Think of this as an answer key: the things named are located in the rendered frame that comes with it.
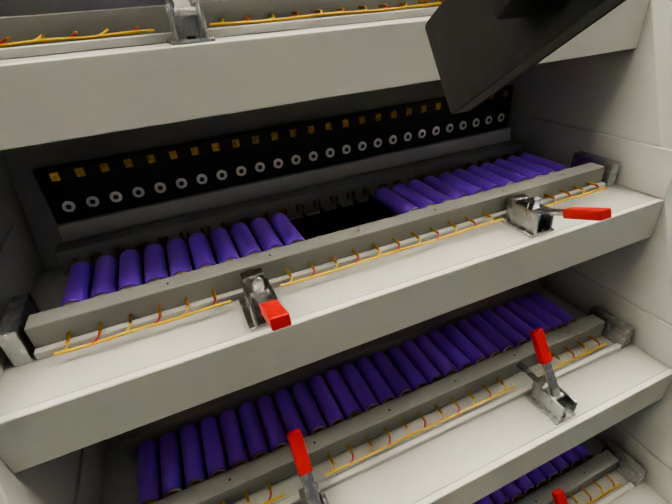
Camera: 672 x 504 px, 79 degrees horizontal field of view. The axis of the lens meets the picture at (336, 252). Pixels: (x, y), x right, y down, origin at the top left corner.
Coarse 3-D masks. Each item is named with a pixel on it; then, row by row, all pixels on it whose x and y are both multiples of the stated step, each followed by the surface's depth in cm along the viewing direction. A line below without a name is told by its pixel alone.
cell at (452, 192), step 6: (426, 180) 47; (432, 180) 47; (438, 180) 46; (432, 186) 46; (438, 186) 45; (444, 186) 45; (450, 186) 44; (444, 192) 44; (450, 192) 44; (456, 192) 43; (462, 192) 43; (456, 198) 43
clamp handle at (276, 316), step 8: (256, 288) 30; (256, 296) 29; (264, 296) 29; (264, 304) 26; (272, 304) 26; (280, 304) 26; (264, 312) 25; (272, 312) 25; (280, 312) 24; (272, 320) 24; (280, 320) 24; (288, 320) 24; (272, 328) 24; (280, 328) 24
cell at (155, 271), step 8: (152, 248) 37; (160, 248) 38; (144, 256) 37; (152, 256) 36; (160, 256) 37; (144, 264) 36; (152, 264) 35; (160, 264) 35; (144, 272) 35; (152, 272) 34; (160, 272) 34; (152, 280) 33
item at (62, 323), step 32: (480, 192) 42; (512, 192) 41; (544, 192) 43; (384, 224) 37; (416, 224) 38; (448, 224) 40; (480, 224) 39; (256, 256) 34; (288, 256) 34; (320, 256) 35; (128, 288) 31; (160, 288) 31; (192, 288) 32; (224, 288) 33; (32, 320) 29; (64, 320) 29; (96, 320) 30; (128, 320) 31; (64, 352) 28
